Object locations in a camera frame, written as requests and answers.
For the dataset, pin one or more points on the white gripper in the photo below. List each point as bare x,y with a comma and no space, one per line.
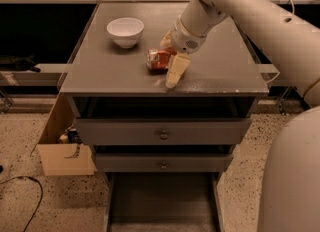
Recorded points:
184,39

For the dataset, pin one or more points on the crushed red coke can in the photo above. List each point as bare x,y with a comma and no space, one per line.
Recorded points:
158,59

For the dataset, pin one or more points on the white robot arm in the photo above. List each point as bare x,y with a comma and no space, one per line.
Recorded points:
290,200

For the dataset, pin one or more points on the grey top drawer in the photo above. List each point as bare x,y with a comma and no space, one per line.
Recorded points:
161,132

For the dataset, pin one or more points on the grey drawer cabinet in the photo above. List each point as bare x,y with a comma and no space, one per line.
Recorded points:
106,81

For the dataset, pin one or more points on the grey middle drawer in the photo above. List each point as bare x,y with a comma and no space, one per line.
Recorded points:
129,162

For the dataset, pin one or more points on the open grey bottom drawer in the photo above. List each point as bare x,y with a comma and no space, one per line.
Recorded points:
163,202

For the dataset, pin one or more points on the white ceramic bowl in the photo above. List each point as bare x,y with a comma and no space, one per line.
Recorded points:
125,32

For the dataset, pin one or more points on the black object on shelf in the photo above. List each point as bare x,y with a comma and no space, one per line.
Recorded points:
18,63

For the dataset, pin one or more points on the wooden side box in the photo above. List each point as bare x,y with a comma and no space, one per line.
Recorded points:
59,156

